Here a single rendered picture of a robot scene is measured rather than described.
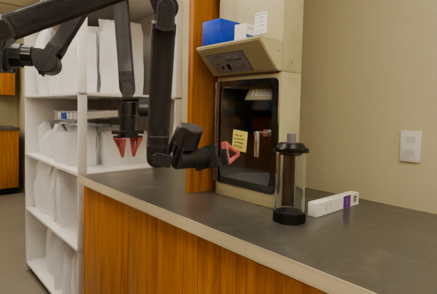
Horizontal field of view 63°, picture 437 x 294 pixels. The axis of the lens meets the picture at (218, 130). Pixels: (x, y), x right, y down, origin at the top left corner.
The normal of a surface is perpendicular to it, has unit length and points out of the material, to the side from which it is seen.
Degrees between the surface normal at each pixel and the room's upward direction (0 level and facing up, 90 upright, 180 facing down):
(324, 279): 90
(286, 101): 90
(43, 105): 90
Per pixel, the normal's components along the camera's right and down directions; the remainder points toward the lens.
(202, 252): -0.74, 0.02
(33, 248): 0.67, 0.05
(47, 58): 0.22, -0.01
